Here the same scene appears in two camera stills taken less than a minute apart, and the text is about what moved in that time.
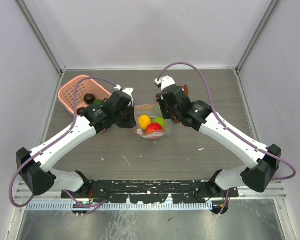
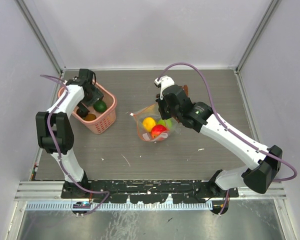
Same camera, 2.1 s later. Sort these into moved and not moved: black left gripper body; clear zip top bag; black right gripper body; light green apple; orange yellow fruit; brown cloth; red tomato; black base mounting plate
Moved: black left gripper body; light green apple; red tomato; orange yellow fruit; clear zip top bag
Not moved: black right gripper body; brown cloth; black base mounting plate
